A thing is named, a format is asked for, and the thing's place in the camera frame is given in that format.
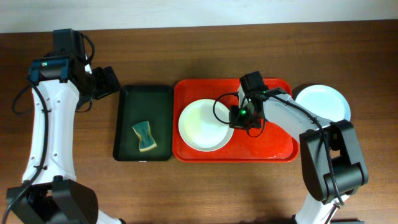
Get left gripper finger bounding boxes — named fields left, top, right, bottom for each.
left=93, top=67, right=109, bottom=100
left=103, top=66, right=121, bottom=93

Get white plate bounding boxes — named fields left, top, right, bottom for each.
left=178, top=99, right=234, bottom=152

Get green yellow sponge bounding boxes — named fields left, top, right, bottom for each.
left=132, top=121, right=157, bottom=152

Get light blue plate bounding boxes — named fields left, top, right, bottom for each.
left=295, top=85, right=351, bottom=122

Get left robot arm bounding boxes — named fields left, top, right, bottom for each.
left=2, top=57, right=123, bottom=223

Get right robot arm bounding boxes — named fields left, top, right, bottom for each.
left=229, top=88, right=369, bottom=223

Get red tray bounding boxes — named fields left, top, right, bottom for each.
left=172, top=78, right=299, bottom=163

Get dark green tray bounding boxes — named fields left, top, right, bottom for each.
left=113, top=85, right=174, bottom=162

